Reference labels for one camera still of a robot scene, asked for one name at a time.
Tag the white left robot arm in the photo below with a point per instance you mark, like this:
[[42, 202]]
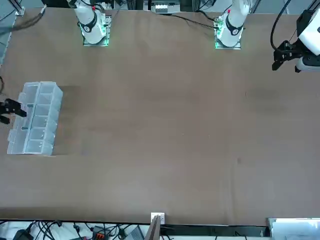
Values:
[[235, 22]]

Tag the aluminium profile post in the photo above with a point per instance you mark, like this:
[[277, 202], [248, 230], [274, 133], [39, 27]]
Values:
[[156, 225]]

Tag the black connector with red clip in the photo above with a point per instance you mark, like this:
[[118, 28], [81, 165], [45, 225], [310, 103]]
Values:
[[98, 233]]

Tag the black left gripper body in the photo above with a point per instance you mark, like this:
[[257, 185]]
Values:
[[295, 51]]

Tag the black power adapter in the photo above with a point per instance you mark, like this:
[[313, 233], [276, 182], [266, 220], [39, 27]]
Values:
[[23, 235]]

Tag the transparent compartment box with lid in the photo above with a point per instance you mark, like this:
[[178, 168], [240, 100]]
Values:
[[37, 117]]

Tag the aluminium corner profile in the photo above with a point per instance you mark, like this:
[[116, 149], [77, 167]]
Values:
[[18, 7]]

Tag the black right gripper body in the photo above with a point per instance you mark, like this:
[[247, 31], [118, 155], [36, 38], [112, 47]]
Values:
[[2, 107]]

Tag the white power strip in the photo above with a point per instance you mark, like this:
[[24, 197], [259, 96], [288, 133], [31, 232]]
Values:
[[159, 7]]

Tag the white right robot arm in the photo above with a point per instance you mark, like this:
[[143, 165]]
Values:
[[90, 22]]

